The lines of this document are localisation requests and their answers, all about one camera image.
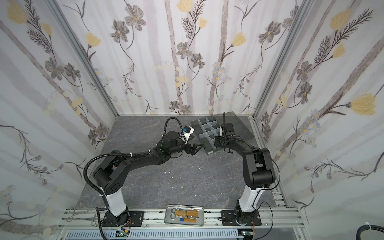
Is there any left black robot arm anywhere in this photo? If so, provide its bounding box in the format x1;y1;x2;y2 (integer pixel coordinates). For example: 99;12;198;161
83;131;203;227

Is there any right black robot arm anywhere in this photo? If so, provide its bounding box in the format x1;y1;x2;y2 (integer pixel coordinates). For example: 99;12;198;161
214;113;276;226

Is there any grey compartment organizer box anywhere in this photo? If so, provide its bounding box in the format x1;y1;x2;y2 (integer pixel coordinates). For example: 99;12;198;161
191;112;254;155

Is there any metal tray with tools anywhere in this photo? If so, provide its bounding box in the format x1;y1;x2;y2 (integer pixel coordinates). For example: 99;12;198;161
164;205;205;227

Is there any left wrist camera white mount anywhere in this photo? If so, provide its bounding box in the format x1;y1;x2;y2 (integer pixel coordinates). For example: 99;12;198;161
182;126;194;143

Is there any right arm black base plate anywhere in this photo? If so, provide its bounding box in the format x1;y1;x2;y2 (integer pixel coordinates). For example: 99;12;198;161
220;209;262;227

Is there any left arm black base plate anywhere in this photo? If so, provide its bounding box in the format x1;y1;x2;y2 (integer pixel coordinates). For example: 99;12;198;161
101;211;145;227

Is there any white slotted cable duct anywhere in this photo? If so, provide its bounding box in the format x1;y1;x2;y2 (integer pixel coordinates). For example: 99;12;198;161
61;229;244;240

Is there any black corrugated cable conduit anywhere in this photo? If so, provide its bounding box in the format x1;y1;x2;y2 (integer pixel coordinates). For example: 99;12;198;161
83;152;151;196

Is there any aluminium frame rail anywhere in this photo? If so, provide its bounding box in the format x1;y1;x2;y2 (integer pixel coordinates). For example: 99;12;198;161
56;208;305;230

